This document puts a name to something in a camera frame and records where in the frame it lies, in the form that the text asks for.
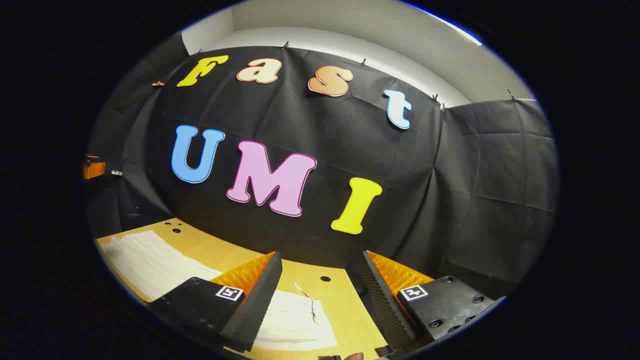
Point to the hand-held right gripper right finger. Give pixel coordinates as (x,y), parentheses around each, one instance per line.
(382,305)

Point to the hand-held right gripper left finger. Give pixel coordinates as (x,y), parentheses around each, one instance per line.
(255,310)

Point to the black backdrop cloth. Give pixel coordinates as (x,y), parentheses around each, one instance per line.
(310,125)

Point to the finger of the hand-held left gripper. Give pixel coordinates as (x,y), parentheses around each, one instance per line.
(94,169)

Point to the white jeans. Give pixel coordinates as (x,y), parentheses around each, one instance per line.
(150,265)

